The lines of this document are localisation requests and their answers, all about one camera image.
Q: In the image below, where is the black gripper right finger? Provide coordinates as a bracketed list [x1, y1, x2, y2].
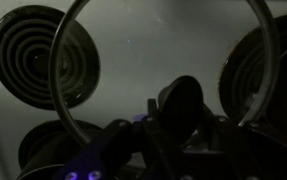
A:
[199, 106, 287, 180]

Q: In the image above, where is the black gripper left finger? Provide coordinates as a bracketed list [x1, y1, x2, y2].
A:
[54, 98, 171, 180]

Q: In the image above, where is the black cooking pot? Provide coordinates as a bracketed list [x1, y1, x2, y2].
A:
[16, 133, 117, 180]

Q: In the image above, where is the coil burner under pot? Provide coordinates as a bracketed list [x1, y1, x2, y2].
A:
[17, 119, 104, 161]

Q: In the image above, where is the white electric stove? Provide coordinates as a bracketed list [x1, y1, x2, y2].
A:
[0, 0, 287, 180]

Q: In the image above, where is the coil burner under small pan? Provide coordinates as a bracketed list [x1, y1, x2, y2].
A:
[217, 13, 287, 134]

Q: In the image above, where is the bare black coil burner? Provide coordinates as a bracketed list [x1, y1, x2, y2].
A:
[0, 4, 101, 111]

